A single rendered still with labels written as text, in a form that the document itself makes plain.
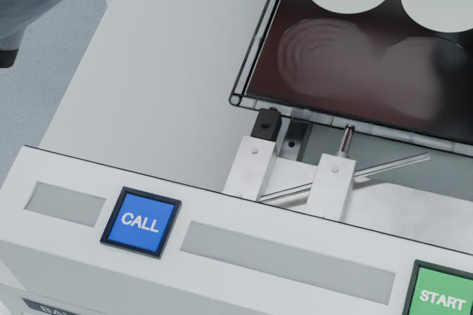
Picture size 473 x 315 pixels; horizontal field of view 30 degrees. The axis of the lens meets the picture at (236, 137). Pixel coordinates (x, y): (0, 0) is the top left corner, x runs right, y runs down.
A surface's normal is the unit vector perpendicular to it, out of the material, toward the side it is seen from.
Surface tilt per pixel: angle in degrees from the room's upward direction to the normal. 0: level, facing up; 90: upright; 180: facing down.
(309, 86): 0
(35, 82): 0
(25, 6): 101
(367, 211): 0
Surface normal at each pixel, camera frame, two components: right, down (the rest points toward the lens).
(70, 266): -0.31, 0.83
